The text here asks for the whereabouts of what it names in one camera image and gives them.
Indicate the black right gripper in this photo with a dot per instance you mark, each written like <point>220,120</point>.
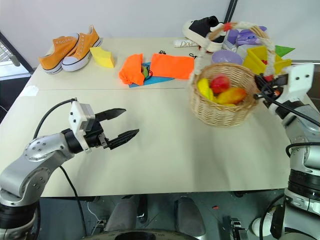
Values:
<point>276,86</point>

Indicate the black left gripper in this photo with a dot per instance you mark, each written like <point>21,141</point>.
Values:
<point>96,137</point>

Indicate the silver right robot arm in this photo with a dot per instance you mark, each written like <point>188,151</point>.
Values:
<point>300,160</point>

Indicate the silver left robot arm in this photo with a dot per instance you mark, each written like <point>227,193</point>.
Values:
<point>27,172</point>

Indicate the yellow plastic bin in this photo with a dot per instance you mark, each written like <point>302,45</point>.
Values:
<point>255,56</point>

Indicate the yellow orange mango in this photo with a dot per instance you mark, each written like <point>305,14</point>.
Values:
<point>231,96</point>

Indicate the green triangular flag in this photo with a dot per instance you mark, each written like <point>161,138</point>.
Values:
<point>283,50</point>

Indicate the red apple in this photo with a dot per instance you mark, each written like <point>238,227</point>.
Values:
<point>220,83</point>

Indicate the purple bowl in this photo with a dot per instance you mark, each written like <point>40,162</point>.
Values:
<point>226,57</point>

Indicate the purple plastic toy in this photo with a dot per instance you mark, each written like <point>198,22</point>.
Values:
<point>246,37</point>

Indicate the yellow banana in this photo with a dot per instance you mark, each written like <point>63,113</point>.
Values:
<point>205,87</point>

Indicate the green item in bag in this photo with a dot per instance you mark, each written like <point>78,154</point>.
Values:
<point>145,71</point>

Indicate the blue paper sheet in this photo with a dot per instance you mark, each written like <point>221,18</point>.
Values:
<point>160,80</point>

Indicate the yellow wedge sponge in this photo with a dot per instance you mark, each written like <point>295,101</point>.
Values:
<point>102,57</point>

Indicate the orange canvas sneaker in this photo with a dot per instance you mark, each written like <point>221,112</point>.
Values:
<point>80,51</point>
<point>56,53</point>

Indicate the dark vertical pole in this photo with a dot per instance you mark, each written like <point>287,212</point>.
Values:
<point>231,10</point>

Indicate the black and white sneaker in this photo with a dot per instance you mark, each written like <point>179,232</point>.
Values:
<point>200,28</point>

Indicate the grey rounded shape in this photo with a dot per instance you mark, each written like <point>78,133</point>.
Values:
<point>190,217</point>
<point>120,215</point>

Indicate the white Dove box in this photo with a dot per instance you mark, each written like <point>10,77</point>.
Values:
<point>183,43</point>

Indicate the white tape patch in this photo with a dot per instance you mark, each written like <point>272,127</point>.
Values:
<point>31,90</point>

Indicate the dark round base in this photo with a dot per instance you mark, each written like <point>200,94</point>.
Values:
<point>140,235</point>

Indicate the white round floor object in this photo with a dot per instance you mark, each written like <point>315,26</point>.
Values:
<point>258,225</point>

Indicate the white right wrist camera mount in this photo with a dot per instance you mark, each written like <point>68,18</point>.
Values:
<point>298,76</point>

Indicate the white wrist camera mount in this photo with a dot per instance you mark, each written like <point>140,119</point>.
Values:
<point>77,117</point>
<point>298,76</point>

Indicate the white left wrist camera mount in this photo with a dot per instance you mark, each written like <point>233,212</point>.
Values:
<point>77,117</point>

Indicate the dark window frame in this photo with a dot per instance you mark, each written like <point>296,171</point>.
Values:
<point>15,53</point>

